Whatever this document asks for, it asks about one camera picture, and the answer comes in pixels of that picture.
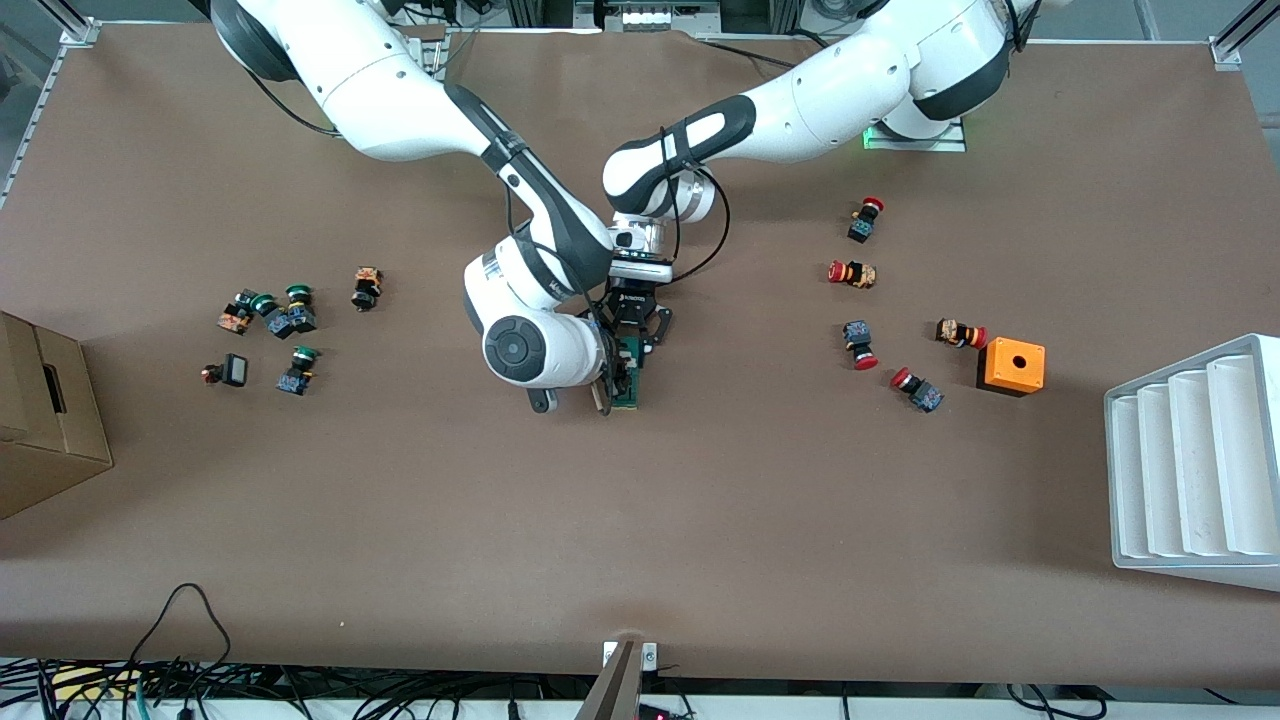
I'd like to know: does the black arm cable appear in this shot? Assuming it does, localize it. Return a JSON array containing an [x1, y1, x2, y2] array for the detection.
[[658, 125, 732, 287], [243, 68, 343, 138]]

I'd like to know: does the yellow label strip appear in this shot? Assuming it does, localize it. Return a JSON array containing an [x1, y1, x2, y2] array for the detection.
[[50, 667, 143, 703]]

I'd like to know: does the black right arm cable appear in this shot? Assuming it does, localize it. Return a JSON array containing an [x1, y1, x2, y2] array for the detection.
[[243, 68, 343, 138]]

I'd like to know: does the green push button blue body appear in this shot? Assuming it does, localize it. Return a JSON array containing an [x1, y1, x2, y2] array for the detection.
[[276, 346, 322, 397], [284, 284, 321, 335], [250, 293, 297, 341]]

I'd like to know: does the green contact block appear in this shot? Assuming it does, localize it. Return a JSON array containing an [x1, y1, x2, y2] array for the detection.
[[612, 335, 642, 410]]

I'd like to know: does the black looped cable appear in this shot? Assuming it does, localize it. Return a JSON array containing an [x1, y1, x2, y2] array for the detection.
[[128, 583, 234, 693]]

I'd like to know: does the brown cardboard box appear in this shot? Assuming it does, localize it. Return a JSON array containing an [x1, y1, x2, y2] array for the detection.
[[0, 312, 114, 521]]

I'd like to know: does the aluminium arm base plate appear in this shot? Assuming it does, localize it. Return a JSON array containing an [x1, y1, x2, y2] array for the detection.
[[862, 118, 969, 153]]

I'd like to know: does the black cable tangle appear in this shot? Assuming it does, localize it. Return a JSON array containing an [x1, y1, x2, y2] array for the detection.
[[0, 655, 601, 720]]

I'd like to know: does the control unit with white light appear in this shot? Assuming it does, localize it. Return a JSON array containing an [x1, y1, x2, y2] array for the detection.
[[575, 0, 723, 32]]

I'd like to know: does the white stepped plastic tray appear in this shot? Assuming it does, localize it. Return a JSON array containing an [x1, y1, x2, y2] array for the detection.
[[1103, 333, 1280, 593]]

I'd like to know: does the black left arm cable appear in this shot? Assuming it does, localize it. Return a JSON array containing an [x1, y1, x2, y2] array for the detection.
[[658, 125, 732, 287]]

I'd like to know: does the orange button enclosure box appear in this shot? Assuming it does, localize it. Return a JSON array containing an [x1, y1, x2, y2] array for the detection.
[[976, 337, 1047, 398]]

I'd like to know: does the aluminium frame profile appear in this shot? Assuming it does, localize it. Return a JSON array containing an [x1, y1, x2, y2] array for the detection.
[[1208, 0, 1280, 67], [0, 20, 101, 208]]

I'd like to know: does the red emergency button blue body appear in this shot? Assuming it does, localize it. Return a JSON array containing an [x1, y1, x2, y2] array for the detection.
[[889, 366, 945, 414], [842, 320, 880, 372]]

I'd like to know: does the red emergency button dark body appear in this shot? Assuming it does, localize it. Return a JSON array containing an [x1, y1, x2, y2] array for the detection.
[[847, 196, 886, 244]]

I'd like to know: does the aluminium camera post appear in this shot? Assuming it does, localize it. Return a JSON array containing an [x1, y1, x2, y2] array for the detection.
[[575, 633, 661, 720]]

